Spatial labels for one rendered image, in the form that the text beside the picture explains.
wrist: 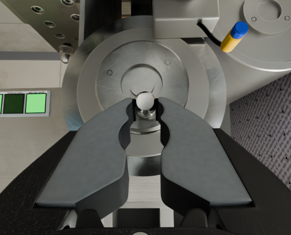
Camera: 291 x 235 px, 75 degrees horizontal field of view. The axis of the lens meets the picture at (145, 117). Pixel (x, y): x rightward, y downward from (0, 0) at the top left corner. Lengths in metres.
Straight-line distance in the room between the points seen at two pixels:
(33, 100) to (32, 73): 2.51
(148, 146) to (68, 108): 0.08
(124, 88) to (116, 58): 0.03
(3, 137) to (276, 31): 0.61
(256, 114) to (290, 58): 0.15
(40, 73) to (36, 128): 2.49
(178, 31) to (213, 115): 0.08
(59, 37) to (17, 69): 2.67
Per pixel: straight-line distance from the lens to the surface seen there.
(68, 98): 0.18
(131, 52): 0.16
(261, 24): 0.22
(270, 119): 0.32
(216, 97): 0.18
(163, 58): 0.16
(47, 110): 0.57
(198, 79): 0.17
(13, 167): 0.61
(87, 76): 0.18
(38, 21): 0.51
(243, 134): 0.39
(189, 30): 0.17
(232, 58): 0.19
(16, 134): 0.61
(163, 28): 0.17
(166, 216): 0.53
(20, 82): 3.13
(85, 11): 0.23
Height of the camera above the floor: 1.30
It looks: 8 degrees down
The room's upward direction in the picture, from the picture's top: 179 degrees clockwise
